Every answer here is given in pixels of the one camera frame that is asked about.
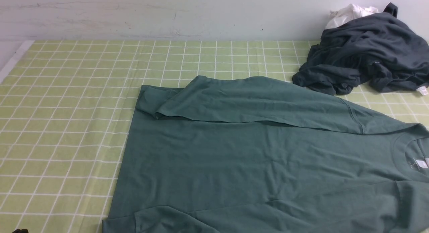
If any black left gripper tip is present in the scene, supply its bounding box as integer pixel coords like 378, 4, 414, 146
12, 229, 29, 233

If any green long sleeve shirt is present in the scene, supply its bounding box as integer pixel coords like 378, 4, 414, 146
102, 76, 429, 233

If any green checkered tablecloth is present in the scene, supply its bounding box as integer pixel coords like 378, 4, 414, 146
0, 40, 428, 233

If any white crumpled garment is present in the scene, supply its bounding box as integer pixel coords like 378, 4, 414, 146
325, 4, 379, 30

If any dark grey crumpled garment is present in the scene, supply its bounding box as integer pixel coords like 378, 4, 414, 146
292, 3, 429, 96

